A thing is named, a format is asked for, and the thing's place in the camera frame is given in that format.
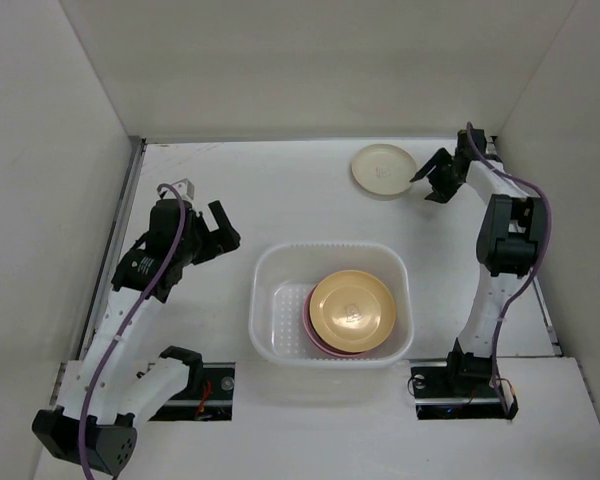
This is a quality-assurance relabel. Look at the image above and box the cream plate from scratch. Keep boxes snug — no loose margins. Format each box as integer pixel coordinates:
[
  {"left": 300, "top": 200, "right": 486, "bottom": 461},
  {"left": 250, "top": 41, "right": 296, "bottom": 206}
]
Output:
[{"left": 351, "top": 144, "right": 418, "bottom": 197}]

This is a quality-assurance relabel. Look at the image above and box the pink plate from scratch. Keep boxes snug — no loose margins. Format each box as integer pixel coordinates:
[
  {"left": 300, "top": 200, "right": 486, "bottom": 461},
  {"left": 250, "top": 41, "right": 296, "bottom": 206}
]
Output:
[{"left": 302, "top": 289, "right": 365, "bottom": 359}]

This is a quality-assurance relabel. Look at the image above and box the orange plate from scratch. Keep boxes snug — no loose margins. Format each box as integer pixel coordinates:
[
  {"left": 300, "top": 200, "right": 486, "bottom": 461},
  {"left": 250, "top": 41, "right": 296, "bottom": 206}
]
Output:
[{"left": 309, "top": 270, "right": 397, "bottom": 354}]

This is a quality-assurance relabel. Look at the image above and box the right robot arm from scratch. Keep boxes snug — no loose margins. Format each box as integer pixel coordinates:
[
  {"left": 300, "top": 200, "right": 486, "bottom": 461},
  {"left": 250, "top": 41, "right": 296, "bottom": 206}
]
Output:
[{"left": 412, "top": 148, "right": 552, "bottom": 404}]

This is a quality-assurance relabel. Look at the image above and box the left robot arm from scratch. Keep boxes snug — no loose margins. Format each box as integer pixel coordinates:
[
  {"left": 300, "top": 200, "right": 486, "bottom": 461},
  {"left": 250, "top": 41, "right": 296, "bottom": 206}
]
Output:
[{"left": 32, "top": 196, "right": 241, "bottom": 479}]

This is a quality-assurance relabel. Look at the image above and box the white plastic bin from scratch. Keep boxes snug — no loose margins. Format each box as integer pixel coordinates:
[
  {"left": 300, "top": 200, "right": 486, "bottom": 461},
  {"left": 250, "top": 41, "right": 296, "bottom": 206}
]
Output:
[{"left": 248, "top": 242, "right": 415, "bottom": 370}]

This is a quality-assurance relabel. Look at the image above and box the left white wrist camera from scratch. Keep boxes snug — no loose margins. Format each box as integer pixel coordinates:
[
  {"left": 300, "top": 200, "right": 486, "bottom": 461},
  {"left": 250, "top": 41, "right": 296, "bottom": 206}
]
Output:
[{"left": 158, "top": 178, "right": 195, "bottom": 203}]

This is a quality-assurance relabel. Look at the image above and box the left aluminium rail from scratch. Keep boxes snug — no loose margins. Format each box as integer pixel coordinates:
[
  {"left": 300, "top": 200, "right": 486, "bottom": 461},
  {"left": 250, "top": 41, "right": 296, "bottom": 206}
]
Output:
[{"left": 72, "top": 136, "right": 146, "bottom": 360}]

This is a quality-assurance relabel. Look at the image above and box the aluminium rail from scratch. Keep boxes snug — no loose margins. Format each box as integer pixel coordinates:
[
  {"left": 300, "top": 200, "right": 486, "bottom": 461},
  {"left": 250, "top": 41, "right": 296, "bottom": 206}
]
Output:
[
  {"left": 72, "top": 136, "right": 146, "bottom": 360},
  {"left": 485, "top": 135, "right": 561, "bottom": 351}
]

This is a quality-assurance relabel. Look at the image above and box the right aluminium rail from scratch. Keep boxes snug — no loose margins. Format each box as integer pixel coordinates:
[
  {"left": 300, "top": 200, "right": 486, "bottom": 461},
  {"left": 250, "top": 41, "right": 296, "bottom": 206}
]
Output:
[{"left": 485, "top": 135, "right": 561, "bottom": 351}]

